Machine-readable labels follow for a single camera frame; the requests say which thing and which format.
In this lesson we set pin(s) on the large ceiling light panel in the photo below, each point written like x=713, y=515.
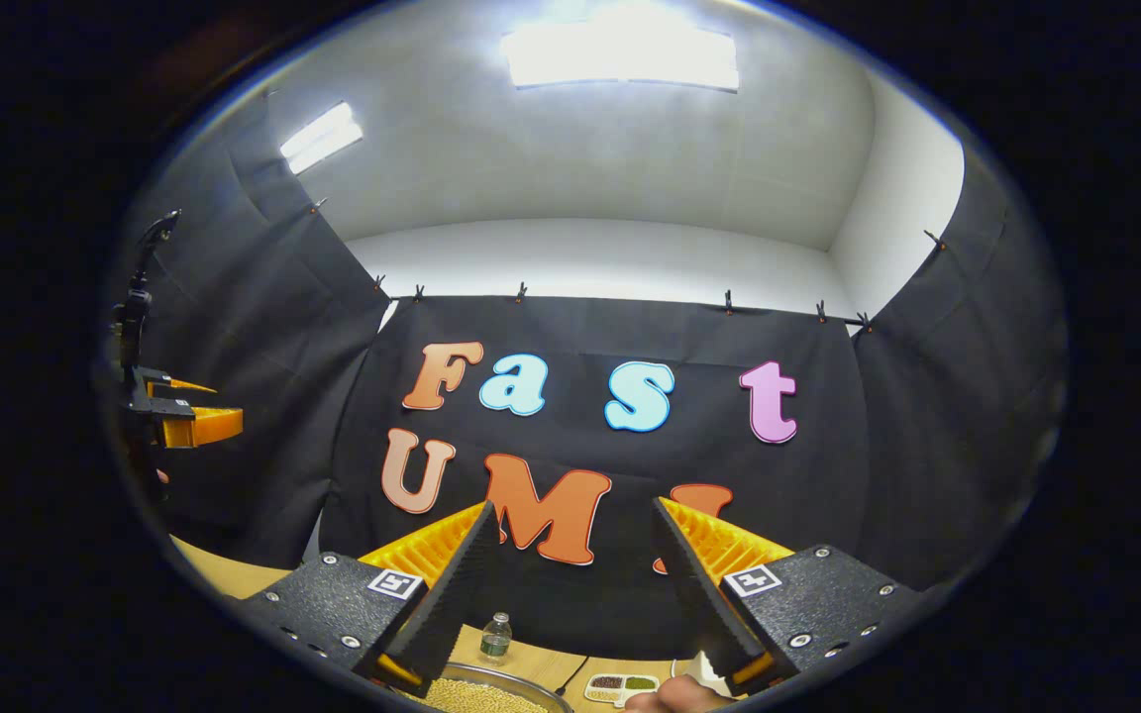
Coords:
x=620, y=57

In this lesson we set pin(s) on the white divided tray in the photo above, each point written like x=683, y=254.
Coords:
x=620, y=684

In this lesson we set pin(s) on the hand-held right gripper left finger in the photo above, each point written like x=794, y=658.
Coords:
x=462, y=584

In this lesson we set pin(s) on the clear water bottle green label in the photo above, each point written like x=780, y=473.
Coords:
x=496, y=639

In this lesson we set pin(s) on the black backdrop cloth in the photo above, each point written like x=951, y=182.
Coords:
x=580, y=327

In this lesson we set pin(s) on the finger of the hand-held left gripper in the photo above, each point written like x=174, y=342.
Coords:
x=204, y=426
x=179, y=387

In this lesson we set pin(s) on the white square dish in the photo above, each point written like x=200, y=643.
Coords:
x=711, y=671

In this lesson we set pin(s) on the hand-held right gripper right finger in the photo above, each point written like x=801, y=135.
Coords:
x=694, y=594

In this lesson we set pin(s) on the row of black cloth clips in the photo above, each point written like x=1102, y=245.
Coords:
x=521, y=291

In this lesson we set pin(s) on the small ceiling light panel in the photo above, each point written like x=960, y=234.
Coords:
x=321, y=137

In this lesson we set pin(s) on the pile of soybeans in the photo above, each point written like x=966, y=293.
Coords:
x=471, y=698

